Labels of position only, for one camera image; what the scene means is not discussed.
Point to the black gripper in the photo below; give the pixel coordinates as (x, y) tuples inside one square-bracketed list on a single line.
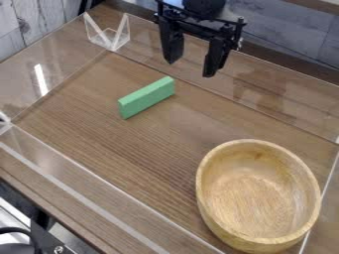
[(203, 17)]

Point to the green rectangular block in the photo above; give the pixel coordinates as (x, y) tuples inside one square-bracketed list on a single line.
[(146, 97)]

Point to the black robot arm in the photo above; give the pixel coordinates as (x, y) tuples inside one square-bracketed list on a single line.
[(204, 19)]

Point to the wooden bowl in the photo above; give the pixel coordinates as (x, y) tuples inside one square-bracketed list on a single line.
[(258, 195)]

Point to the clear acrylic corner bracket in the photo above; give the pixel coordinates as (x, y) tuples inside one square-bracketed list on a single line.
[(109, 39)]

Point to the clear acrylic tray wall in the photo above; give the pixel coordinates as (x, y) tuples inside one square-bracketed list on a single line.
[(116, 178)]

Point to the black metal table bracket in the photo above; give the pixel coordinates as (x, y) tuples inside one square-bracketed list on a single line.
[(49, 244)]

